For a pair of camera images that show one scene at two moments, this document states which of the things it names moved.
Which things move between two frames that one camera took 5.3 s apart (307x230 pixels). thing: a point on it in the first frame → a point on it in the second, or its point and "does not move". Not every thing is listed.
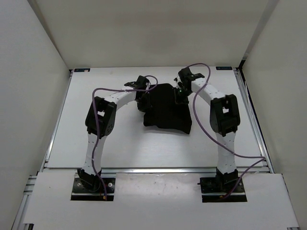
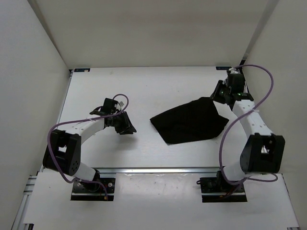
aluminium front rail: (161, 170) does not move
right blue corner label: (224, 68) does not move
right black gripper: (177, 100) → (215, 97)
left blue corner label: (82, 70) does not move
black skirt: (161, 109) → (196, 120)
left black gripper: (146, 107) → (126, 126)
